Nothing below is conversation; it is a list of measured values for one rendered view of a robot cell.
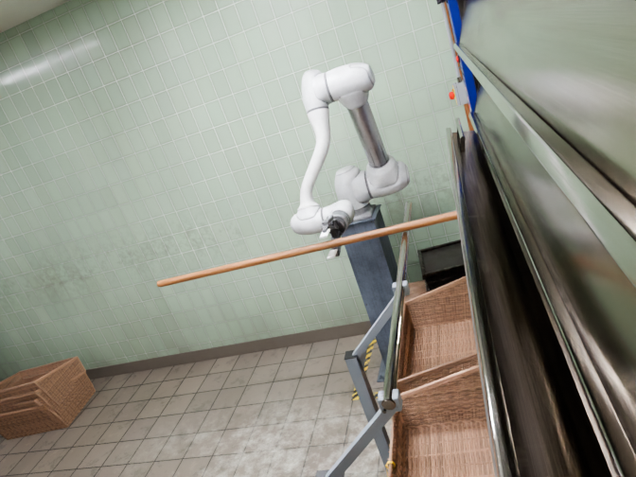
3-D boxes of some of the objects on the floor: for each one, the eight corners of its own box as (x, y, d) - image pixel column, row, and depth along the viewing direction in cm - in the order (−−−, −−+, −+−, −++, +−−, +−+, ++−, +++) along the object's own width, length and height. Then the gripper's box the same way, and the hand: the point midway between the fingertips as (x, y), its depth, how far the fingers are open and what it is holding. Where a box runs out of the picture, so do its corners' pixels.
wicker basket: (62, 434, 356) (44, 405, 346) (-1, 449, 367) (-22, 419, 358) (97, 390, 400) (80, 362, 391) (40, 403, 412) (22, 377, 403)
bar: (471, 413, 250) (413, 199, 211) (508, 744, 137) (396, 415, 98) (411, 419, 259) (344, 216, 220) (397, 733, 146) (255, 431, 107)
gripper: (338, 200, 204) (326, 220, 184) (353, 244, 211) (344, 270, 191) (321, 203, 207) (309, 224, 186) (336, 248, 214) (326, 273, 193)
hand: (327, 244), depth 191 cm, fingers open, 8 cm apart
